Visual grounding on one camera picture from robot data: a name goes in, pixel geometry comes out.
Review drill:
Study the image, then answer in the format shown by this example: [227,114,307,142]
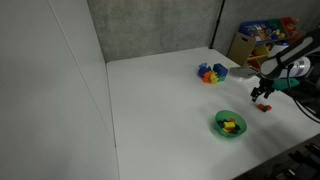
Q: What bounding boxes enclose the black tripod equipment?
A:
[263,141,320,180]

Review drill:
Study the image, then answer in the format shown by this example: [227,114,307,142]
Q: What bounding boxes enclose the yellow toy block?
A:
[209,73,220,84]

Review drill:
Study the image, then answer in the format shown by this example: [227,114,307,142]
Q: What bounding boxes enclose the large blue wooden block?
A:
[213,63,229,78]

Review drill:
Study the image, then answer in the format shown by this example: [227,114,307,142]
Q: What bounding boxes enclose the blue toy bin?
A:
[238,19,284,44]

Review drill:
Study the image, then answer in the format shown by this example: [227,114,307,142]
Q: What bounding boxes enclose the red toy bin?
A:
[279,16,306,43]

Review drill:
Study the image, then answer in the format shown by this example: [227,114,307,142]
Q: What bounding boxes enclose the wooden toy storage rack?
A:
[227,31,272,69]

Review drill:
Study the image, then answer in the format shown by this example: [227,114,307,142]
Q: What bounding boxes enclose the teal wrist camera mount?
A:
[271,78,301,92]

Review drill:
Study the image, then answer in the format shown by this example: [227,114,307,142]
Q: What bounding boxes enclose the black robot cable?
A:
[286,64,320,124]

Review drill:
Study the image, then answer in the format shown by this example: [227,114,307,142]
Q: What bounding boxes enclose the orange toy block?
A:
[202,71,213,84]

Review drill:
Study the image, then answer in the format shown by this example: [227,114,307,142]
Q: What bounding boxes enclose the black vertical pole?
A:
[209,0,227,50]

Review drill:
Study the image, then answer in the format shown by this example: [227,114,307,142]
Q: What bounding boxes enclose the purple blue toy piece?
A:
[197,62,212,78]

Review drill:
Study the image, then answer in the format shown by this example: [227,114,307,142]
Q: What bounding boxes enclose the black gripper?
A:
[250,77,276,103]

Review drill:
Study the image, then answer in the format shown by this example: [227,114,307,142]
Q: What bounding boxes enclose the green plastic bowl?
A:
[214,109,248,138]

